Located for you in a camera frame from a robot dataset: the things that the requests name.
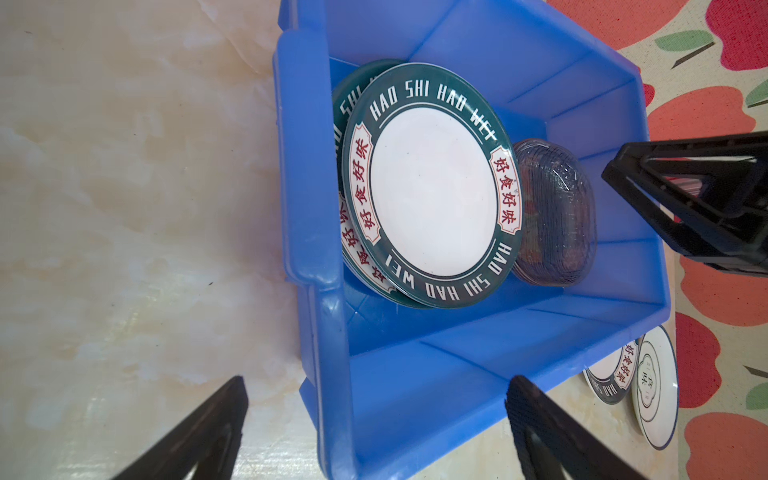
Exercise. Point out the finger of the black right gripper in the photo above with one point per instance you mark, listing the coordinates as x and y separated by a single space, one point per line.
691 227
741 155

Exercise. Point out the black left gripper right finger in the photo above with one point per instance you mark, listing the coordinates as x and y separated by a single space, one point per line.
550 444

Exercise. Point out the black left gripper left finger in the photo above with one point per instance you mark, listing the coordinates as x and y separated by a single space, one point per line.
204 445

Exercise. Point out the clear glass plate small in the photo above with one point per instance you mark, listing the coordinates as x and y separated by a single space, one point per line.
559 243

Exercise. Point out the large green rimmed plate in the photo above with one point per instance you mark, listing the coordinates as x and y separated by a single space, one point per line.
432 184
345 96

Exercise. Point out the blue plastic bin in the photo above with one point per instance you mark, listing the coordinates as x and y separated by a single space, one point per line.
392 389

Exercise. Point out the small green rimmed plate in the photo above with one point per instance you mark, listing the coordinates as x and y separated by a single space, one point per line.
610 378

